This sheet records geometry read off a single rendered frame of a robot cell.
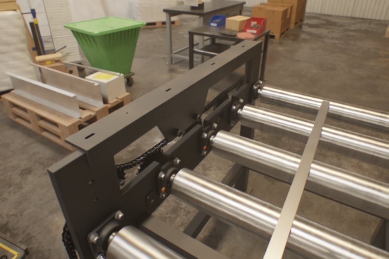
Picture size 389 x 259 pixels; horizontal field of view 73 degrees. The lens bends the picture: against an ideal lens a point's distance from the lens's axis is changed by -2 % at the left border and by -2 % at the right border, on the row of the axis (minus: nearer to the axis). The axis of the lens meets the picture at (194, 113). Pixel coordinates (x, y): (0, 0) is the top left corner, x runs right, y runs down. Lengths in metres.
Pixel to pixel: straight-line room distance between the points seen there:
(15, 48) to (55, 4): 0.91
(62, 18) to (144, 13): 3.55
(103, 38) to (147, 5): 4.41
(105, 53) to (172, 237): 2.84
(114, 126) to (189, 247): 0.45
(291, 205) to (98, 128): 0.60
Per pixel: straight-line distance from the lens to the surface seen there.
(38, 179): 2.60
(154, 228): 0.98
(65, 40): 4.64
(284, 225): 0.84
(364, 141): 1.33
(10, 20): 4.03
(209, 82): 1.10
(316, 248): 0.86
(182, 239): 0.95
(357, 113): 1.58
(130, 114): 0.81
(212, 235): 1.93
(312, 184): 1.08
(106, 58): 3.56
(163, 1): 7.78
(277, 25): 6.63
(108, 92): 2.90
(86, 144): 0.71
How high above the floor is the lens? 1.56
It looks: 29 degrees down
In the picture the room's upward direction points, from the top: straight up
